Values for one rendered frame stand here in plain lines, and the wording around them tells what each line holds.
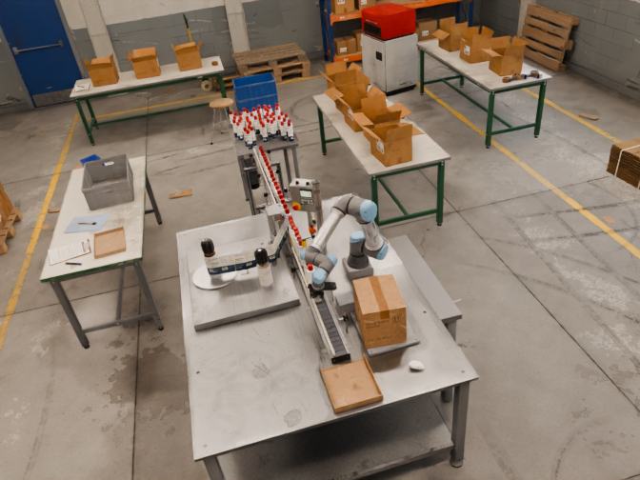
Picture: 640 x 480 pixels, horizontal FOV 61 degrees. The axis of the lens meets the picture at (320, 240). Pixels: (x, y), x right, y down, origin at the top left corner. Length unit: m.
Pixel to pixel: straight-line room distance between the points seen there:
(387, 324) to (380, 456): 0.85
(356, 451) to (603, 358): 1.98
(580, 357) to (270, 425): 2.45
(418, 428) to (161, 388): 1.96
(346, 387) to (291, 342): 0.47
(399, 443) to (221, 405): 1.13
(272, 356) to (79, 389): 1.96
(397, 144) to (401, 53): 3.93
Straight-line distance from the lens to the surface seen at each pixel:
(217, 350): 3.31
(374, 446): 3.49
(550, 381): 4.21
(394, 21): 8.61
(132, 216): 4.91
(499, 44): 7.43
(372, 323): 2.98
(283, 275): 3.64
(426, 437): 3.52
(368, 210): 3.09
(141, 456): 4.06
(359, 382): 2.98
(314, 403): 2.92
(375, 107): 5.62
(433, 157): 5.16
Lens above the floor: 3.12
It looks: 35 degrees down
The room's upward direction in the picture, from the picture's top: 7 degrees counter-clockwise
